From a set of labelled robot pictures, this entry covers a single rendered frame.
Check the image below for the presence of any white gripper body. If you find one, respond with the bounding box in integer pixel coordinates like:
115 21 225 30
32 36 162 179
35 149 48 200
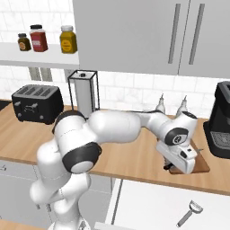
155 140 198 175

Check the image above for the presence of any brown wooden cutting board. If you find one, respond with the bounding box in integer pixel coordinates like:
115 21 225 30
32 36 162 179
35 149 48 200
168 139 211 175

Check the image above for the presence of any white open drawer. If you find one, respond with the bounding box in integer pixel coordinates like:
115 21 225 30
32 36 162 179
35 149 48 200
93 178 230 230

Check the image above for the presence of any grey peeler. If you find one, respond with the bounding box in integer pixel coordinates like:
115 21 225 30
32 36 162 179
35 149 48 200
175 199 204 229

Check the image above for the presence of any black coffee machine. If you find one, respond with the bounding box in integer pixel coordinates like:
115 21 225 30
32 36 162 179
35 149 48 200
202 80 230 160

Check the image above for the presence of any narrow grey cupboard door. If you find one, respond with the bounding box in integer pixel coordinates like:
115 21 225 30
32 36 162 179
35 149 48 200
178 0 230 80

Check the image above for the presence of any wide grey cupboard door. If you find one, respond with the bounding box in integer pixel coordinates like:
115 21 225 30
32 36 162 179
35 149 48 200
72 0 190 76

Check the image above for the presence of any black toaster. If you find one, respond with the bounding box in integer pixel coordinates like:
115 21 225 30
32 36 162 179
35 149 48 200
11 84 65 126

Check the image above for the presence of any grey lower cupboard run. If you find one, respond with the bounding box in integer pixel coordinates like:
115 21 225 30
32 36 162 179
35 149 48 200
0 159 116 230

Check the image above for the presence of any yellow spice jar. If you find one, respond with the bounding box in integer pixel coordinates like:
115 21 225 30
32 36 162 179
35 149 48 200
58 24 78 55

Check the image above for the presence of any black hob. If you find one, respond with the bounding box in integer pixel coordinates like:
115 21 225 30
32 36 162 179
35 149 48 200
0 100 13 112

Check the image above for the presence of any red spice jar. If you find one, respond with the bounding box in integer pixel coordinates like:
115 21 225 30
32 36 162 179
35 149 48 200
29 23 49 53

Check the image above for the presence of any small dark spice jar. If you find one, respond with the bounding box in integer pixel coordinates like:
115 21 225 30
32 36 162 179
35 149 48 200
17 32 32 52

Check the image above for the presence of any black wire paper towel holder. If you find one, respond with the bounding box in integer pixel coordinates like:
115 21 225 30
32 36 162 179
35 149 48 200
66 69 101 117

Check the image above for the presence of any grey cupboard door handle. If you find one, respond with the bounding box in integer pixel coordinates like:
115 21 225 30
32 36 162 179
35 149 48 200
188 3 206 66
167 3 181 65

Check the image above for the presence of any grey shelf bracket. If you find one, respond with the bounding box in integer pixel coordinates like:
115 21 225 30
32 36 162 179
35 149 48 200
28 66 41 82
40 67 54 83

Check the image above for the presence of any white wall shelf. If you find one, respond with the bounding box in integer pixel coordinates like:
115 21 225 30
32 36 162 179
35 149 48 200
0 41 81 71

